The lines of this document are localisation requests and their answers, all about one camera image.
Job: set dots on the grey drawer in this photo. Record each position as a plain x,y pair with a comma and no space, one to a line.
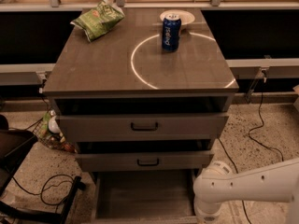
114,128
143,161
144,197

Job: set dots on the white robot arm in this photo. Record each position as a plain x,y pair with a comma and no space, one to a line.
275,183

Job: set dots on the grey drawer cabinet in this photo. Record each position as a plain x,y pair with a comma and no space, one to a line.
127,72

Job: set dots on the blue Pepsi can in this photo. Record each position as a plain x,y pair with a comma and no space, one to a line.
170,32

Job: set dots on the green chip bag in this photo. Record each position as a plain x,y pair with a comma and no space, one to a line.
99,20

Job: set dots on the wire basket with items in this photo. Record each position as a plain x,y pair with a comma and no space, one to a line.
49,134

